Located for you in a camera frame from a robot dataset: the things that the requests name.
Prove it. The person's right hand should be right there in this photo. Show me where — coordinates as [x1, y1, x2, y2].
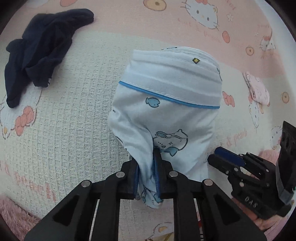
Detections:
[232, 199, 282, 232]

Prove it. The light blue printed underwear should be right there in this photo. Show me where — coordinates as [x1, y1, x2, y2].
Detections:
[107, 46, 223, 210]

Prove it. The navy garment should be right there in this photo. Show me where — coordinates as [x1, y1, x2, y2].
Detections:
[5, 8, 94, 108]

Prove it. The pink folded garment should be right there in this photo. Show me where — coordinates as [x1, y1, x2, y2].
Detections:
[242, 71, 271, 107]

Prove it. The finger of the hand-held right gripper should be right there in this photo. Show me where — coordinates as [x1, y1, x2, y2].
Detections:
[207, 154, 239, 175]
[214, 146, 246, 167]

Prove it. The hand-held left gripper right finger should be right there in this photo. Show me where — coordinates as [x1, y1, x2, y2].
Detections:
[153, 150, 265, 241]

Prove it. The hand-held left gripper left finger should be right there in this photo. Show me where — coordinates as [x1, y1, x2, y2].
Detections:
[24, 159, 139, 241]

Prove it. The pink cat printed blanket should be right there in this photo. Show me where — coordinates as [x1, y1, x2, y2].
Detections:
[0, 0, 292, 241]

